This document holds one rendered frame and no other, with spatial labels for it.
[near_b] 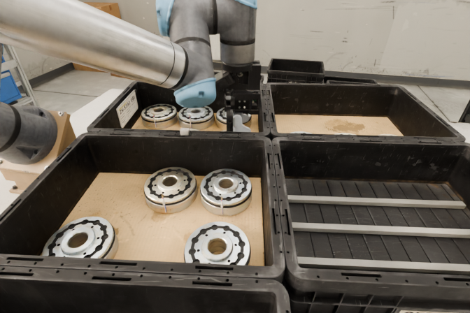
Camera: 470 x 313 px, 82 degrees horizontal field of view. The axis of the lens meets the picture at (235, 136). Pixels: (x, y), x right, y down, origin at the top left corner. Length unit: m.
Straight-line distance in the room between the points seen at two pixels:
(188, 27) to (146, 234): 0.37
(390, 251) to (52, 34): 0.57
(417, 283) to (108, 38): 0.46
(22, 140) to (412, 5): 3.51
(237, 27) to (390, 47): 3.21
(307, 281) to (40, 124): 0.67
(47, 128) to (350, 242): 0.71
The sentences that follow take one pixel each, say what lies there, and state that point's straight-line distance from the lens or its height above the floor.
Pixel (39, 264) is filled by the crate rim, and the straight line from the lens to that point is 0.42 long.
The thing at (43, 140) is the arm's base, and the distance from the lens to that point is 0.79.
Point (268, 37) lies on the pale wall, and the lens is 3.55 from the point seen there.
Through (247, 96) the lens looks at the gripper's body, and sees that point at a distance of 0.61.
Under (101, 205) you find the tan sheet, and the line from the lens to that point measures 0.61.
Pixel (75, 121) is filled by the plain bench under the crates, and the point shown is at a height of 0.70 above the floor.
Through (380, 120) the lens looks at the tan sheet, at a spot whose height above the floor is 0.83.
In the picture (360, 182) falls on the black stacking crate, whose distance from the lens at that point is 0.65.
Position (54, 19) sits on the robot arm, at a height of 1.18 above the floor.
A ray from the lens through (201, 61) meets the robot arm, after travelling 0.48.
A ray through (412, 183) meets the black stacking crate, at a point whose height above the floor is 0.83.
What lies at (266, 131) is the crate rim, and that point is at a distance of 0.57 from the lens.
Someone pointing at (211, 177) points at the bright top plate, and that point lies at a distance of 0.56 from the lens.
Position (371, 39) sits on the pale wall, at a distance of 3.62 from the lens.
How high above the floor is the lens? 1.23
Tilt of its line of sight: 33 degrees down
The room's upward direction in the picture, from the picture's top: straight up
